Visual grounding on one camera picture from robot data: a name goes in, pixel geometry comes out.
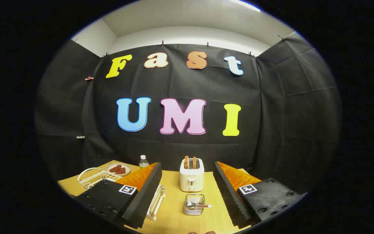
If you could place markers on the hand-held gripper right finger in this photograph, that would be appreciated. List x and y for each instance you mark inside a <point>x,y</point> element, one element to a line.
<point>230,198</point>

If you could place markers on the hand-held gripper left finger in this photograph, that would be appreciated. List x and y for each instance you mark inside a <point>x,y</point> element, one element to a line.
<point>141,201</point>

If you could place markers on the small beige plate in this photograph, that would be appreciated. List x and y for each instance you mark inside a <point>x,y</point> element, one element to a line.
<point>127,166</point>

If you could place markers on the red sausage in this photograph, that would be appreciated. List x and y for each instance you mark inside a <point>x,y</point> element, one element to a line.
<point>121,171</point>
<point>115,168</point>

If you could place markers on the green label drink bottle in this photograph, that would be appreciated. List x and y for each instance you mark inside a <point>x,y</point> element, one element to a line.
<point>143,163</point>

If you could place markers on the white toaster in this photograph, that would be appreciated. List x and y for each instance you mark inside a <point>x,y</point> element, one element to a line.
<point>191,180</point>

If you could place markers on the toast slice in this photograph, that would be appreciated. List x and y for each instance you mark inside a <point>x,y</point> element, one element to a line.
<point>194,162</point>
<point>186,162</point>

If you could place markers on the black backdrop cloth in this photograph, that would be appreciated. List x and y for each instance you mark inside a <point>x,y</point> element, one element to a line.
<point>174,84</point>

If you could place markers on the red clip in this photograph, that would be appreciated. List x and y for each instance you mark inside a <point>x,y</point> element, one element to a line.
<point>89,78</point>

